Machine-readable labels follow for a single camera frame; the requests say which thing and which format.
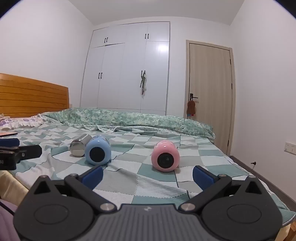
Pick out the green floral quilt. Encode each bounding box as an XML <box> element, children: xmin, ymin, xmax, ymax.
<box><xmin>38</xmin><ymin>108</ymin><xmax>216</xmax><ymax>140</ymax></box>

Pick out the brown hanging pouch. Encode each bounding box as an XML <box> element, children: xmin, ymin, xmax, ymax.
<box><xmin>186</xmin><ymin>100</ymin><xmax>197</xmax><ymax>119</ymax></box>

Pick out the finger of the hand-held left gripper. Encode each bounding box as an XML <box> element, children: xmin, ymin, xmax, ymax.
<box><xmin>14</xmin><ymin>145</ymin><xmax>43</xmax><ymax>161</ymax></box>
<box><xmin>0</xmin><ymin>138</ymin><xmax>20</xmax><ymax>147</ymax></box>

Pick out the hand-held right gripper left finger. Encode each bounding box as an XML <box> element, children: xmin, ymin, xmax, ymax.
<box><xmin>30</xmin><ymin>166</ymin><xmax>118</xmax><ymax>215</ymax></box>

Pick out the stainless steel cup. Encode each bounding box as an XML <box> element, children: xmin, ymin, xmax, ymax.
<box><xmin>70</xmin><ymin>134</ymin><xmax>93</xmax><ymax>158</ymax></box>

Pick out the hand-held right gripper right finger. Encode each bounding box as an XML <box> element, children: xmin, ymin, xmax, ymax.
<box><xmin>180</xmin><ymin>165</ymin><xmax>267</xmax><ymax>213</ymax></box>

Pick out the pink cup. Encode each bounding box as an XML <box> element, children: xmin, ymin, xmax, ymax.
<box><xmin>151</xmin><ymin>140</ymin><xmax>180</xmax><ymax>173</ymax></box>

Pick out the light wooden door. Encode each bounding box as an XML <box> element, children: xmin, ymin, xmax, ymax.
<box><xmin>186</xmin><ymin>40</ymin><xmax>236</xmax><ymax>156</ymax></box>

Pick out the wooden headboard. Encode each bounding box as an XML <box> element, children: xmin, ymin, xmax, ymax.
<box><xmin>0</xmin><ymin>73</ymin><xmax>70</xmax><ymax>118</ymax></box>

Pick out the blue cup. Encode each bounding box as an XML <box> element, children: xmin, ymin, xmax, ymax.
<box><xmin>85</xmin><ymin>135</ymin><xmax>112</xmax><ymax>166</ymax></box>

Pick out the checkered bed sheet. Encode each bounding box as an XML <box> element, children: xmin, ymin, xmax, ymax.
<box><xmin>0</xmin><ymin>120</ymin><xmax>296</xmax><ymax>224</ymax></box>

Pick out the grey hanging ornament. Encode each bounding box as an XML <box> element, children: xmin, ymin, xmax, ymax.
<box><xmin>139</xmin><ymin>70</ymin><xmax>148</xmax><ymax>95</ymax></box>

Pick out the purple clothing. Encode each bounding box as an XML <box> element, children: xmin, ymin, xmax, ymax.
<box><xmin>0</xmin><ymin>199</ymin><xmax>22</xmax><ymax>241</ymax></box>

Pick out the purple floral pillow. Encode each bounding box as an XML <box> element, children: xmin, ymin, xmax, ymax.
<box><xmin>0</xmin><ymin>116</ymin><xmax>50</xmax><ymax>131</ymax></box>

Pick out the white wall socket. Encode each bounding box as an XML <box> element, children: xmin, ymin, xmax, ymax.
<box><xmin>284</xmin><ymin>141</ymin><xmax>296</xmax><ymax>155</ymax></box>

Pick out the white wardrobe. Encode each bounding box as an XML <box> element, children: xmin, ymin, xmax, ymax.
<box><xmin>80</xmin><ymin>21</ymin><xmax>171</xmax><ymax>116</ymax></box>

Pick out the pale yellow cloth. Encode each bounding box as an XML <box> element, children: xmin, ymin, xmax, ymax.
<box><xmin>0</xmin><ymin>171</ymin><xmax>29</xmax><ymax>207</ymax></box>

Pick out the wooden bed frame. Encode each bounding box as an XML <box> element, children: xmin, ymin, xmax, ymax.
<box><xmin>280</xmin><ymin>221</ymin><xmax>296</xmax><ymax>241</ymax></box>

